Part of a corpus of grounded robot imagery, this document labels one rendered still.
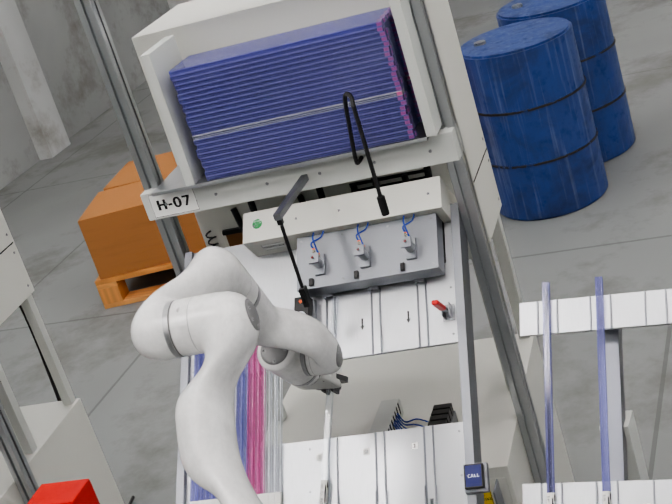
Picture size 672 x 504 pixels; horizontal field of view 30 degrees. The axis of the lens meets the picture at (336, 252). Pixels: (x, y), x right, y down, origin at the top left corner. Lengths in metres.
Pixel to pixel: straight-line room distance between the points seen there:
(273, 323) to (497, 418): 0.88
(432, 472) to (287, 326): 0.48
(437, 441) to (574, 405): 1.67
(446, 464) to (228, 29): 1.12
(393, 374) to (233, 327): 1.41
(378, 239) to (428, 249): 0.13
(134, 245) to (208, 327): 4.20
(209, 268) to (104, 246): 4.13
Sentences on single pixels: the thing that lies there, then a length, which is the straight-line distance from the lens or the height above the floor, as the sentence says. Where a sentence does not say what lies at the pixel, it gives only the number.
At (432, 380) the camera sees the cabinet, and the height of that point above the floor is 0.62.
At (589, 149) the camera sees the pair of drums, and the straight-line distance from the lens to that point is 5.86.
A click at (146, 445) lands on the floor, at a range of 4.99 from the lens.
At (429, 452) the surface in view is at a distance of 2.70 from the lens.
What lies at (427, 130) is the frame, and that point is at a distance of 2.73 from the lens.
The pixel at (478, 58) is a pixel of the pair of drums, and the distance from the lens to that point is 5.67.
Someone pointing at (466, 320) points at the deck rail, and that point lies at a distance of 2.76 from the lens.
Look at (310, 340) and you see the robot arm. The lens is 2.47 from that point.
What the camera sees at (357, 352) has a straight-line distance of 2.83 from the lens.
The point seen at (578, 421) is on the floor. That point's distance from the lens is 4.24.
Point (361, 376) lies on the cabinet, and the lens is 3.51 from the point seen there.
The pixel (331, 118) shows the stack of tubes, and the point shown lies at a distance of 2.78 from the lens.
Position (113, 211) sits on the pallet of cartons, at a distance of 6.27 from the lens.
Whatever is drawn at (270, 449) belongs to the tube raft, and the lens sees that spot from 2.83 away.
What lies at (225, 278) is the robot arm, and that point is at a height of 1.41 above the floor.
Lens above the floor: 2.19
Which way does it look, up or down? 21 degrees down
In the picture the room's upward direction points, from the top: 18 degrees counter-clockwise
